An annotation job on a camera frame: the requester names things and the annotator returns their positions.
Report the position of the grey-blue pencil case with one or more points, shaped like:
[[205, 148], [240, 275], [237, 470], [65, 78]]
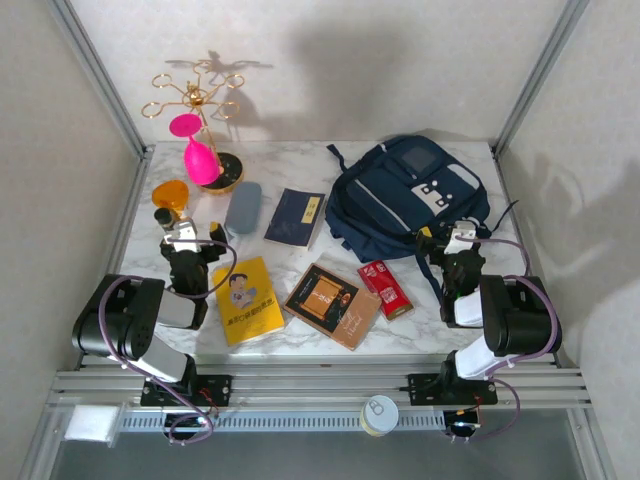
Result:
[[242, 207]]

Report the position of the navy blue backpack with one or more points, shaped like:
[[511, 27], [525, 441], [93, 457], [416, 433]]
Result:
[[400, 190]]

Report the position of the red packet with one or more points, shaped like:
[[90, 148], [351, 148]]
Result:
[[385, 290]]

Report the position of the yellow cartoon book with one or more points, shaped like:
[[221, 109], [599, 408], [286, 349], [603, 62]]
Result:
[[247, 305]]

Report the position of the navy blue book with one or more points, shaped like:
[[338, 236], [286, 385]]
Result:
[[295, 217]]

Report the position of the tan brown notebook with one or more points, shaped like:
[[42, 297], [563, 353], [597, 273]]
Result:
[[357, 322]]

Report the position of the dark brown scroll-cover book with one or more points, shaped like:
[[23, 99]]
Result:
[[320, 295]]

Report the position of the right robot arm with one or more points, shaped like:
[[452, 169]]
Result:
[[520, 320]]

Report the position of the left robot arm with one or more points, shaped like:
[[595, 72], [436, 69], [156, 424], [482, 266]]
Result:
[[120, 325]]

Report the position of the small dark bottle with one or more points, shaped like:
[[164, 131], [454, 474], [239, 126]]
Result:
[[162, 217]]

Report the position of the orange wine glass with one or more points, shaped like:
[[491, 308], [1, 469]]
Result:
[[171, 195]]

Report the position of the pink wine glass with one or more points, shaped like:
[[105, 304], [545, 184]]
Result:
[[200, 162]]

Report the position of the black electronics board with LED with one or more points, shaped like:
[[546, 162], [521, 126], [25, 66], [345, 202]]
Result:
[[187, 425], [462, 425]]

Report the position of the tin can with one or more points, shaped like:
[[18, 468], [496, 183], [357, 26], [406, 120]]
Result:
[[380, 412]]

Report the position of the white foam block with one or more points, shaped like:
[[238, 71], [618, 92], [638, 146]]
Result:
[[90, 424]]

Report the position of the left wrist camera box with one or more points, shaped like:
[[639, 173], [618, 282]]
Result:
[[182, 232]]

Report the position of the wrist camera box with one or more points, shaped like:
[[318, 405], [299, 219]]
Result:
[[462, 233], [182, 232]]

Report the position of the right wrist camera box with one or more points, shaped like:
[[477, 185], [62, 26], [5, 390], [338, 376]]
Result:
[[462, 233]]

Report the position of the aluminium side rail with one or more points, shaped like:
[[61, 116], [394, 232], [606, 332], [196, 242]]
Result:
[[509, 180], [117, 250]]

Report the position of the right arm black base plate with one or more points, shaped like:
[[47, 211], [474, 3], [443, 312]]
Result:
[[422, 387]]

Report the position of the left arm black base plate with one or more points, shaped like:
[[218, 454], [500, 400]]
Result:
[[220, 387]]

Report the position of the aluminium frame cross rail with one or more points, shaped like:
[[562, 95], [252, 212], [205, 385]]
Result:
[[320, 382]]

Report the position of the aluminium frame post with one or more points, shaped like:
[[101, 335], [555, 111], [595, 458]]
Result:
[[100, 75], [540, 70]]

